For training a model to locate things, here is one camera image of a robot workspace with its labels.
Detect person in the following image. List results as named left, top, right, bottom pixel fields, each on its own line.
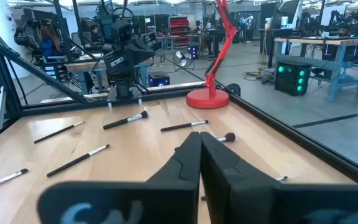
left=39, top=26, right=63, bottom=62

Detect blue-legged wooden workbench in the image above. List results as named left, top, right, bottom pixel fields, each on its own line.
left=273, top=36, right=358, bottom=102
left=65, top=57, right=154, bottom=96

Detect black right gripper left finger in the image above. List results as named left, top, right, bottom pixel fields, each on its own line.
left=37, top=131, right=202, bottom=224

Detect black rounded frame clamp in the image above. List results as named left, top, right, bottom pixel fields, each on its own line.
left=225, top=83, right=241, bottom=97

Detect black brush silver ferrule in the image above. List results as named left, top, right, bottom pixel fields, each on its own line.
left=46, top=144, right=111, bottom=178
left=160, top=119, right=209, bottom=132
left=0, top=168, right=30, bottom=194

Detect small floor fan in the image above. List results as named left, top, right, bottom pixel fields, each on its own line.
left=172, top=49, right=194, bottom=69

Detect thick black powder brush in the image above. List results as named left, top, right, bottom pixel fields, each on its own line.
left=103, top=110, right=149, bottom=130

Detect thin black makeup brush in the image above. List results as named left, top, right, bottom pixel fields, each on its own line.
left=34, top=120, right=86, bottom=144

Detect red bin shelf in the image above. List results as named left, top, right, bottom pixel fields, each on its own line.
left=169, top=16, right=191, bottom=46

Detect red desk lamp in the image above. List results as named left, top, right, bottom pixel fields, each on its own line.
left=185, top=0, right=239, bottom=110

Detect computer tower green lights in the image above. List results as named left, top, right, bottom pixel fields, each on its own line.
left=274, top=60, right=311, bottom=96

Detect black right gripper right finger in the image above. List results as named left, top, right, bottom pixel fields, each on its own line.
left=200, top=131, right=358, bottom=224

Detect fluffy-headed black makeup brush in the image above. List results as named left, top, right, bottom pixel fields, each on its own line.
left=174, top=132, right=237, bottom=152

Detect floor cable tangle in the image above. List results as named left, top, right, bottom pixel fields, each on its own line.
left=242, top=70, right=276, bottom=86

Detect computer tower blue lights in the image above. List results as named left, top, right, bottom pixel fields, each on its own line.
left=187, top=43, right=200, bottom=60
left=147, top=71, right=170, bottom=88

